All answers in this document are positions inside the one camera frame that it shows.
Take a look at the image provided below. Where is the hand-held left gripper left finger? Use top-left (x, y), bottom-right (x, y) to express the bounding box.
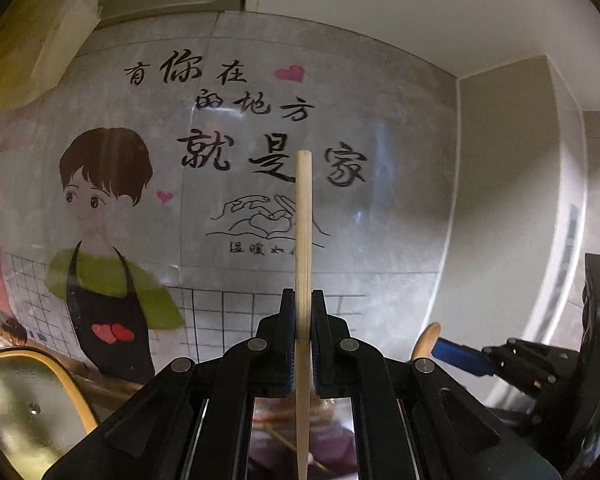
top-left (42, 287), bottom-right (299, 480)

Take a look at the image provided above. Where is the cartoon wall poster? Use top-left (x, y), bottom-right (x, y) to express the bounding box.
top-left (0, 45), bottom-right (456, 391)

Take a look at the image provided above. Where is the wooden spoon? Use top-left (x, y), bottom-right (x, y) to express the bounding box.
top-left (411, 322), bottom-right (442, 362)

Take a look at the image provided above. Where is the range hood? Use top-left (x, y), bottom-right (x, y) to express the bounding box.
top-left (0, 0), bottom-right (246, 121)

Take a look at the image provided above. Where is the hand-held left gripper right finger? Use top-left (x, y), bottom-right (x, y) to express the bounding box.
top-left (310, 289), bottom-right (563, 480)

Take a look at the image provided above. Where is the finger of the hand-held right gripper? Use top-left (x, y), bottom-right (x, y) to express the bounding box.
top-left (431, 336), bottom-right (583, 411)

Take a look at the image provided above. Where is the purple plastic utensil holder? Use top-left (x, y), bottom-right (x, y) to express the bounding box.
top-left (250, 395), bottom-right (356, 480)

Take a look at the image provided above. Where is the wooden chopstick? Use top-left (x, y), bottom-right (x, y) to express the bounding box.
top-left (262, 422), bottom-right (331, 473)
top-left (294, 150), bottom-right (313, 480)

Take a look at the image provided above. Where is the glass pot lid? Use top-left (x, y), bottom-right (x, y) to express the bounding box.
top-left (0, 350), bottom-right (101, 480)

